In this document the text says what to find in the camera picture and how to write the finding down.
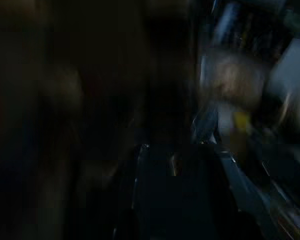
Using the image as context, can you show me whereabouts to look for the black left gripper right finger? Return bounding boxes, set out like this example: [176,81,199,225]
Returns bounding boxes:
[236,209,265,240]

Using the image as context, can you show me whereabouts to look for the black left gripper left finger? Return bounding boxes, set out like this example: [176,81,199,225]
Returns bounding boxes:
[112,209,141,240]

